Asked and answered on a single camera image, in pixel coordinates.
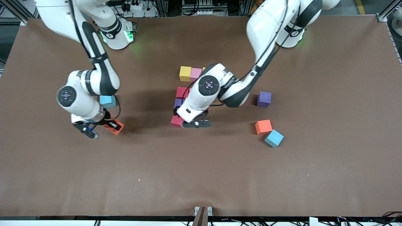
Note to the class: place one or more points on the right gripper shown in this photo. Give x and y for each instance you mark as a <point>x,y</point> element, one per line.
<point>107,121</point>

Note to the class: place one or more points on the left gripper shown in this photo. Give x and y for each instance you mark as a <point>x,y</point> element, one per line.
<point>175,110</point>

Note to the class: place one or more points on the orange foam cube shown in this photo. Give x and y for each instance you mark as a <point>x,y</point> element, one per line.
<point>263,127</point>
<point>116,128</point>

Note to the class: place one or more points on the purple foam cube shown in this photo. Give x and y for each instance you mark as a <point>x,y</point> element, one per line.
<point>264,99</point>
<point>178,103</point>

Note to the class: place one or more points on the red-pink foam cube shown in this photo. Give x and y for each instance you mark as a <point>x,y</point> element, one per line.
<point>176,121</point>
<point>182,93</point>

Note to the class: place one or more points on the light pink foam cube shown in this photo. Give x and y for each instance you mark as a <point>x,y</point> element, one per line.
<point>196,74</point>

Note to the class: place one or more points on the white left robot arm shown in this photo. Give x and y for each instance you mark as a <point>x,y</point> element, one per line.
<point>267,22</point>

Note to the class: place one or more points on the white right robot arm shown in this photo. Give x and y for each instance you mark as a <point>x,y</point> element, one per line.
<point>103,78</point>

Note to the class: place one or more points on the cyan foam cube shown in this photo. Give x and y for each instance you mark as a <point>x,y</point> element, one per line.
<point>108,101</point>
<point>274,138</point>

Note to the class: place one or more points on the brown table mat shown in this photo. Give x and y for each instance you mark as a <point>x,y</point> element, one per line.
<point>201,182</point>

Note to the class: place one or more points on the metal equipment rack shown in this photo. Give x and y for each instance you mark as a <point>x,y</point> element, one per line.
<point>201,12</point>

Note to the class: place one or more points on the bag of orange items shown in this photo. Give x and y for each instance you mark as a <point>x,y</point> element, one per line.
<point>253,11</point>

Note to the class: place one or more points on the white power strip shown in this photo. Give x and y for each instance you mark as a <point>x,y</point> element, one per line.
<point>135,6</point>

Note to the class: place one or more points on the small white box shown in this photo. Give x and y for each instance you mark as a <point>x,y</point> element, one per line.
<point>313,221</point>

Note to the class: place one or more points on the small metal bracket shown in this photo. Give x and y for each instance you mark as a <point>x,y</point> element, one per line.
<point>197,209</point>

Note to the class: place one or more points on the brown upright post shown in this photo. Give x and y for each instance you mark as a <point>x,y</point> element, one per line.
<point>201,219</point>

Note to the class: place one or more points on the aluminium frame profile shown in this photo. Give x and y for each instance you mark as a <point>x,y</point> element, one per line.
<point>388,11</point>
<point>15,11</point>

